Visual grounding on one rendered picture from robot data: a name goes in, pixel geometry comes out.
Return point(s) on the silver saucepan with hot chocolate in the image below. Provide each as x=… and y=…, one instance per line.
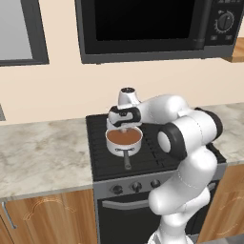
x=124, y=137

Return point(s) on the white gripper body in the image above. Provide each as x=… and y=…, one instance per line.
x=115, y=125

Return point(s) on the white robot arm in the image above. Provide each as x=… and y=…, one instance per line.
x=187, y=149

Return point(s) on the black microwave dial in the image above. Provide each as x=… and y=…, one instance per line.
x=225, y=21

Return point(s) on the black oven door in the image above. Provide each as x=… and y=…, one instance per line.
x=124, y=225

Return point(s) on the black microwave oven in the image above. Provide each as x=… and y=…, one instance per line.
x=143, y=25

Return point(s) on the black hob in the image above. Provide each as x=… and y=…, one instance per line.
x=105, y=158

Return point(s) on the wooden cupboard door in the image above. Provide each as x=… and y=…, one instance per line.
x=54, y=219
x=227, y=203

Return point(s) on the black oven knob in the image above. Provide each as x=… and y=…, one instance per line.
x=136, y=186
x=117, y=189
x=155, y=183

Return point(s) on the dark framed window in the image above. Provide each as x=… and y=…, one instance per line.
x=19, y=28

